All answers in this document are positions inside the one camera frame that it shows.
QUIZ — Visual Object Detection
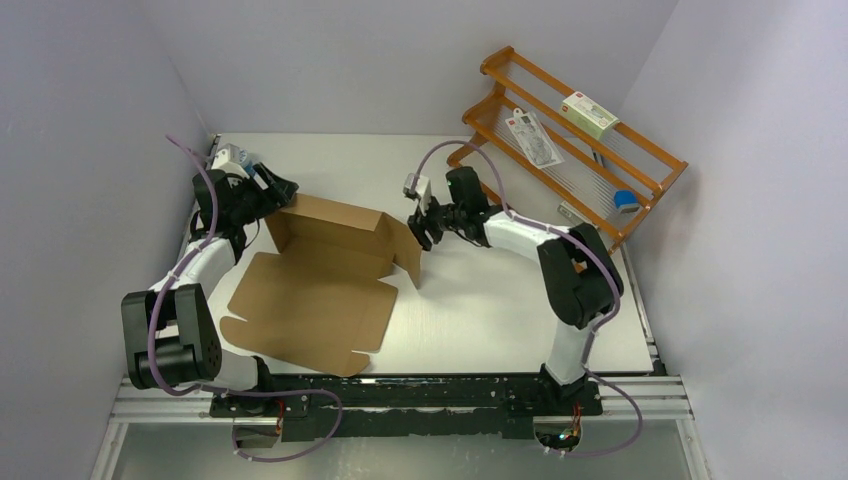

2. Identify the small blue white jar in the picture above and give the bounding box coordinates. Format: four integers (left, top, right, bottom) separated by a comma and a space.
234, 148, 256, 177

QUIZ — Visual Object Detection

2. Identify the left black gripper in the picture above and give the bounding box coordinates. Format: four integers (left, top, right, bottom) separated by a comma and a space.
229, 163, 299, 225

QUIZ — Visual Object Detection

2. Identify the clear plastic blister package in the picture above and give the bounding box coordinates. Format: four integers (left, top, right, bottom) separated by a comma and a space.
505, 108, 564, 169

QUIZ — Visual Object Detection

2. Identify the small silver packaged item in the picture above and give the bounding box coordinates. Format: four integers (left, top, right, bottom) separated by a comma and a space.
557, 201, 599, 233

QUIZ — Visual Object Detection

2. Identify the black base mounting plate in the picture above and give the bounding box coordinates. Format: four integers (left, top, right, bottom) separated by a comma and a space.
209, 371, 603, 442

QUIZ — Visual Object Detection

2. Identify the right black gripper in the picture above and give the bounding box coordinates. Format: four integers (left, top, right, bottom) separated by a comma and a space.
402, 192, 466, 252

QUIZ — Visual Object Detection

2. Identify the white green product box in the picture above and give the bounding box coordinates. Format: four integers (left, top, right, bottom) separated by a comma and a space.
559, 91, 620, 141

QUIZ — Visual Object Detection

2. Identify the brown cardboard box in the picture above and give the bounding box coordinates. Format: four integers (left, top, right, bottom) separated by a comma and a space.
219, 194, 422, 377

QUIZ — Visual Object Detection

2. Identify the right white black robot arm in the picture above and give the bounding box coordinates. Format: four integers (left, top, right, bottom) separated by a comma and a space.
403, 167, 623, 414

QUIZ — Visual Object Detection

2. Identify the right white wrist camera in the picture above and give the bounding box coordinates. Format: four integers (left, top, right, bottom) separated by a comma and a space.
402, 173, 432, 216

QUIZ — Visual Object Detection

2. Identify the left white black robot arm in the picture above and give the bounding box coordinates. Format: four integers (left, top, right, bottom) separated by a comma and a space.
121, 163, 299, 416

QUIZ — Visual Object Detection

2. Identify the orange wooden rack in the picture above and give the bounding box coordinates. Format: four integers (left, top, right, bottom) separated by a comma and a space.
462, 46, 688, 252

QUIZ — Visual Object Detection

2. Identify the blue white eraser block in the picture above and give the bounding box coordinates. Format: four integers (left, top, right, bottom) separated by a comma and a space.
613, 190, 641, 214

